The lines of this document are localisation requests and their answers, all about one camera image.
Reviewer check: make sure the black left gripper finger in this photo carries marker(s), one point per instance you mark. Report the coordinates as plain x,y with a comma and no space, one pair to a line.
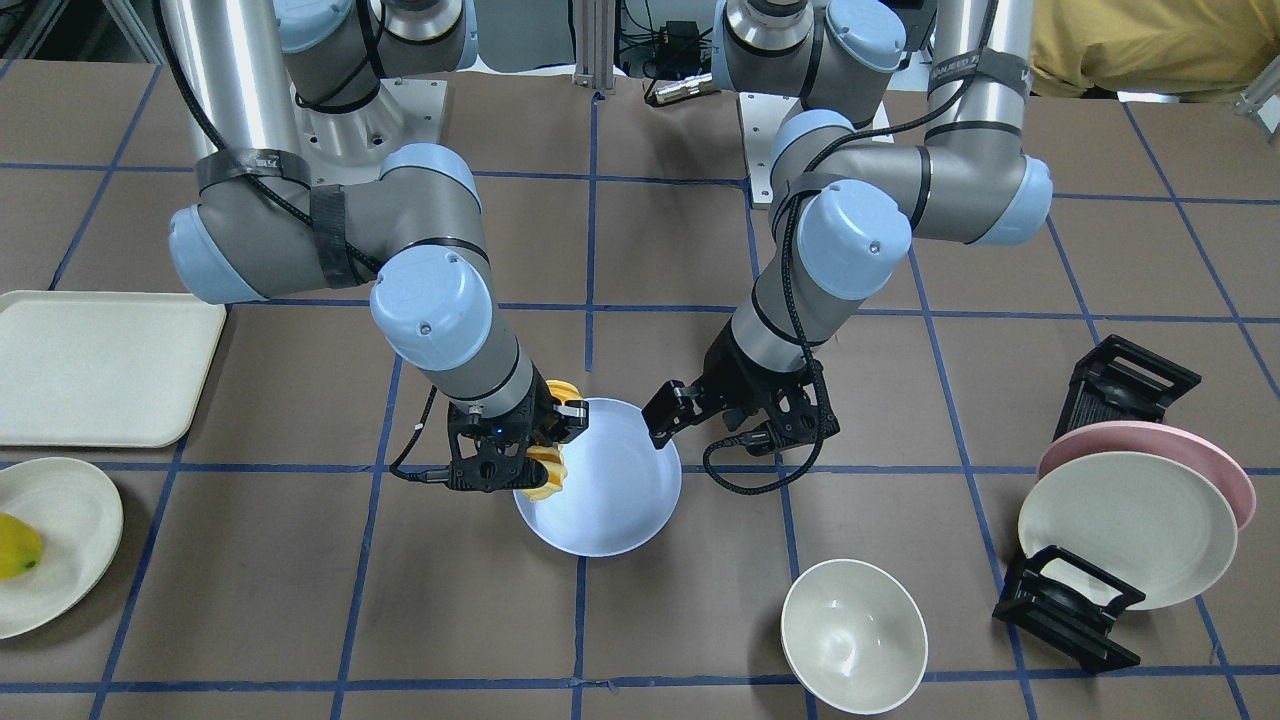
674,407

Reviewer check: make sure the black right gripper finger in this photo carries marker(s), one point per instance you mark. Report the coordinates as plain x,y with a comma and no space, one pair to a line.
566,421

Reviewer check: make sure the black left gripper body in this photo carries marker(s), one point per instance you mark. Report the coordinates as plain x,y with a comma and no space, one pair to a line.
731,376

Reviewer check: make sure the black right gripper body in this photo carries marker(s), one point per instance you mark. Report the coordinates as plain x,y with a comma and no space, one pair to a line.
541,417

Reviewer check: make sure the yellow bread roll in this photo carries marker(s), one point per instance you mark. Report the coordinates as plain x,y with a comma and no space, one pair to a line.
564,394
550,459

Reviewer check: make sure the blue plate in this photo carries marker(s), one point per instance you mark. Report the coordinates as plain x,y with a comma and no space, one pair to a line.
619,492

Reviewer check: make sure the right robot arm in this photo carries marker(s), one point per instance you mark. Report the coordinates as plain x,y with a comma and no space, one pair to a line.
308,179

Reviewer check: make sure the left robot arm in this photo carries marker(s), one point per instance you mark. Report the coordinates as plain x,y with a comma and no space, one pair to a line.
845,208

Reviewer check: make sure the black plate rack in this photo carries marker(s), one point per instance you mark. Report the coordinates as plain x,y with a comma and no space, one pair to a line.
1116,380

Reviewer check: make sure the pink plate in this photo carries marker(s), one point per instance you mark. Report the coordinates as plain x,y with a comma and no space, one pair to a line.
1146,437

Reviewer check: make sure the cream plate in rack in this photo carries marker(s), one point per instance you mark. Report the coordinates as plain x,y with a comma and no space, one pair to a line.
1151,522

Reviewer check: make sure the cream plate with fruit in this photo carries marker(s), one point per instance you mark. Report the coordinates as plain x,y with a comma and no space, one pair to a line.
77,511

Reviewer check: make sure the cream bowl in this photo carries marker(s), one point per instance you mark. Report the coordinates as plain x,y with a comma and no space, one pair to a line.
854,636

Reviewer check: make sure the silver connector plug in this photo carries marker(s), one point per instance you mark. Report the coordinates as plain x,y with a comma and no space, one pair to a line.
663,94

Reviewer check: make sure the cream tray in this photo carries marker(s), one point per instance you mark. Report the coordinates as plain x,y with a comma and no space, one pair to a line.
103,369

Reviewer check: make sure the yellow fruit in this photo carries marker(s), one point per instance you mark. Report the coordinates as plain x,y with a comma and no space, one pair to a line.
22,547

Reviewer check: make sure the person in yellow shirt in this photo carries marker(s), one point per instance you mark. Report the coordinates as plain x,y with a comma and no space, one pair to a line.
1198,51

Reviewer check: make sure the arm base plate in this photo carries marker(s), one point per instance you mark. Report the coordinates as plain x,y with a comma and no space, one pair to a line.
350,147
761,115

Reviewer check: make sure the aluminium frame post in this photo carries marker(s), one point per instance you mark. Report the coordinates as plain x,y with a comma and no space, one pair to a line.
594,38

